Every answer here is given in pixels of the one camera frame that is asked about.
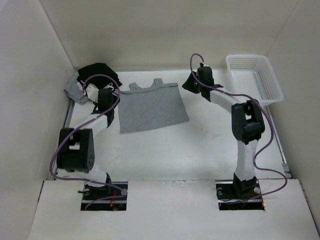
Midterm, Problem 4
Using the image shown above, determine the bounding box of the grey tank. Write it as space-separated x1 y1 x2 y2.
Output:
118 78 190 134
64 78 89 105

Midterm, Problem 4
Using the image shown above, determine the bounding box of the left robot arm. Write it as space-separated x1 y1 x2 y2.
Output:
55 88 119 200

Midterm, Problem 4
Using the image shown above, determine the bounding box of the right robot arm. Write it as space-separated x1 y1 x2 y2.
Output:
182 63 265 200

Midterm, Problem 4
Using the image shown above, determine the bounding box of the folded black tank top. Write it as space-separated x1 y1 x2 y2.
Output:
77 62 123 97

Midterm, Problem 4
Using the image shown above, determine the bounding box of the folded white tank top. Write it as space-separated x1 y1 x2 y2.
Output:
76 82 115 96

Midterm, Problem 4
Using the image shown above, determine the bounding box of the folded grey tank top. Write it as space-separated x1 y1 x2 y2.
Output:
64 78 89 105

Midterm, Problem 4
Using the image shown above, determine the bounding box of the white plastic basket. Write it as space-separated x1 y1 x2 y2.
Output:
225 54 284 107

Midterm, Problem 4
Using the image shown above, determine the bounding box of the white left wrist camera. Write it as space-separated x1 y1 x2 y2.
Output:
85 83 99 103

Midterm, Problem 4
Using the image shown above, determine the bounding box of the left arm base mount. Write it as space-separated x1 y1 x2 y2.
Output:
77 184 128 212

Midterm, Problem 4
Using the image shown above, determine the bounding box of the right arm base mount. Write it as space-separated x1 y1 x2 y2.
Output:
215 181 265 211

